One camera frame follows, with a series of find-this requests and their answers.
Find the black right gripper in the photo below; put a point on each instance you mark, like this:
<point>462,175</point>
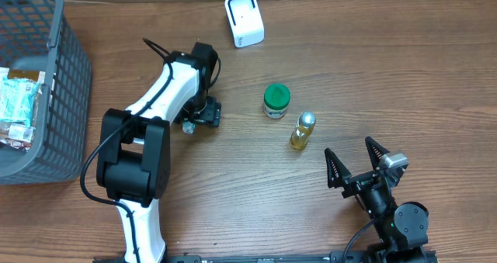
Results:
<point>339,175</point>

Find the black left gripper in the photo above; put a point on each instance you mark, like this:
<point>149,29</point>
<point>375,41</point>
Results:
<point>210,113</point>

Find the small teal box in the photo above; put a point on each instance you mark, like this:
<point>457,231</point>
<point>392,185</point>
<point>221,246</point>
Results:
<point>188,127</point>

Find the yellow oil bottle silver cap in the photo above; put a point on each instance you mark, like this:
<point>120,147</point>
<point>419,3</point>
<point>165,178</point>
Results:
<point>303,129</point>

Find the green lid jar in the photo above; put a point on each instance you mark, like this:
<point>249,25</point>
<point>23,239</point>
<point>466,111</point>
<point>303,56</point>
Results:
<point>276,100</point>

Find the brown white snack packet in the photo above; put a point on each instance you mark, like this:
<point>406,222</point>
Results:
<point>17,135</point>

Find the teal snack packet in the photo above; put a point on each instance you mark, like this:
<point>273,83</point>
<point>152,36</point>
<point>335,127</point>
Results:
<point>19,91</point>

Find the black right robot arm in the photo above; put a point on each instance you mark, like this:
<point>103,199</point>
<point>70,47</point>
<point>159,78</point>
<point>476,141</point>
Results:
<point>402,229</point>

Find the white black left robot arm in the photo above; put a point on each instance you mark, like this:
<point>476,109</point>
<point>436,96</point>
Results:
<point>130,167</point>

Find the white barcode scanner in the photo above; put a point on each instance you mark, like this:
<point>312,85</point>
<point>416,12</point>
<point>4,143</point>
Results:
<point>245,21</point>

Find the grey plastic basket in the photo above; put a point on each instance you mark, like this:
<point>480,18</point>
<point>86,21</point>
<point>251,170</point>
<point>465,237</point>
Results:
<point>36,36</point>

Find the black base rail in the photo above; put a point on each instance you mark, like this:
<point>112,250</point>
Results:
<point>303,258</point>

